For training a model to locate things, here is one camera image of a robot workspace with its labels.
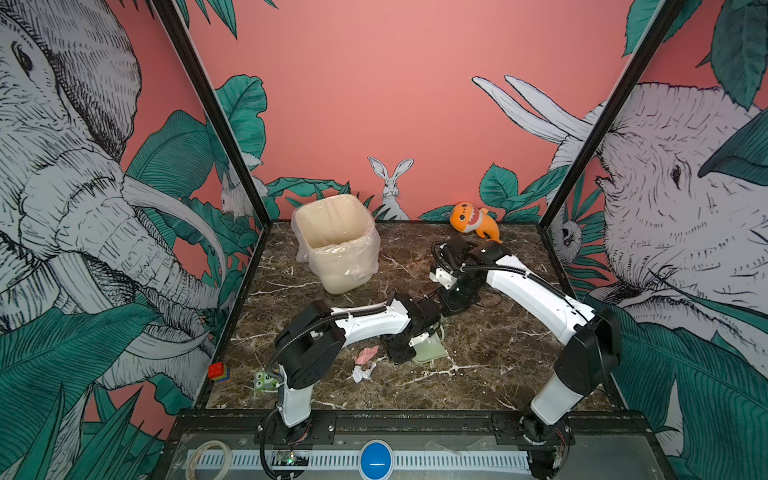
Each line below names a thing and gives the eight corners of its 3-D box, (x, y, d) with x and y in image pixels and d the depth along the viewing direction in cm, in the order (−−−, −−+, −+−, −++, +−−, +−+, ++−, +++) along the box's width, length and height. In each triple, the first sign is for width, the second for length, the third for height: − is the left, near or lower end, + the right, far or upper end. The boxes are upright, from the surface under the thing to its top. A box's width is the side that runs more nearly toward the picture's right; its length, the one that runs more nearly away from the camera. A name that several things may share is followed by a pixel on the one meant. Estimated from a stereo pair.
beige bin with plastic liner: (303, 300, 100) (281, 251, 79) (317, 238, 118) (302, 184, 97) (378, 301, 100) (374, 252, 79) (380, 238, 118) (378, 185, 98)
